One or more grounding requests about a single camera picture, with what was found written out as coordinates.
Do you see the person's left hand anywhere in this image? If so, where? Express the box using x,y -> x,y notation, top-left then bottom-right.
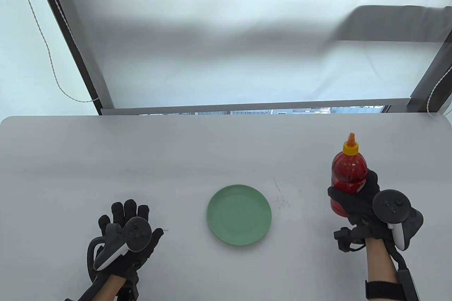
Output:
87,199 -> 165,280

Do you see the person's right hand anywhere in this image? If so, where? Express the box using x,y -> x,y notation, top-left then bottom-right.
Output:
328,170 -> 393,242

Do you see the black white hand controller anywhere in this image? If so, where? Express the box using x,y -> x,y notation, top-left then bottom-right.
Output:
87,217 -> 152,280
373,190 -> 424,252

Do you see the red ketchup bottle yellow cap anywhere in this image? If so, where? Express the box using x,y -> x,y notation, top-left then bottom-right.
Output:
330,133 -> 368,217

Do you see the green plate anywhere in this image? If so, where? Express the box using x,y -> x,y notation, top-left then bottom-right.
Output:
207,184 -> 273,246

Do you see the person's left forearm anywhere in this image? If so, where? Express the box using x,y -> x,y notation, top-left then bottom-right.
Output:
65,273 -> 127,301

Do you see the small black right glove connector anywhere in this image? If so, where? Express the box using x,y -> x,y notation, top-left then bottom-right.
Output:
334,228 -> 366,253

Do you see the small black glove connector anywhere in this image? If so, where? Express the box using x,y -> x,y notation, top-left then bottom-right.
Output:
334,228 -> 366,253
119,272 -> 141,301

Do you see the small black left glove connector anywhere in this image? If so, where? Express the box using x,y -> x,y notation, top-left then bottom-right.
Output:
119,272 -> 141,301

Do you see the white roller blind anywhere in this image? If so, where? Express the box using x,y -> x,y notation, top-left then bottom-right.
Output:
45,0 -> 452,109

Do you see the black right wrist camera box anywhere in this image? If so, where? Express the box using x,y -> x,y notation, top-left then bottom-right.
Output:
397,269 -> 421,301

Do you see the white blind cord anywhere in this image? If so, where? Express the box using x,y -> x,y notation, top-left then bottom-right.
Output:
12,0 -> 99,103
426,65 -> 452,118

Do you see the dark window frame post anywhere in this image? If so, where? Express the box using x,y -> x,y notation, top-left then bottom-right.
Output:
31,0 -> 114,115
410,29 -> 452,114

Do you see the grey blind bottom rail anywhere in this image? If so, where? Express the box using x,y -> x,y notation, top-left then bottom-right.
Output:
101,98 -> 409,116

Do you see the white beaded blind chain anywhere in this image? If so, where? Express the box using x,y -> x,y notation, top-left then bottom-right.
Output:
40,0 -> 100,102

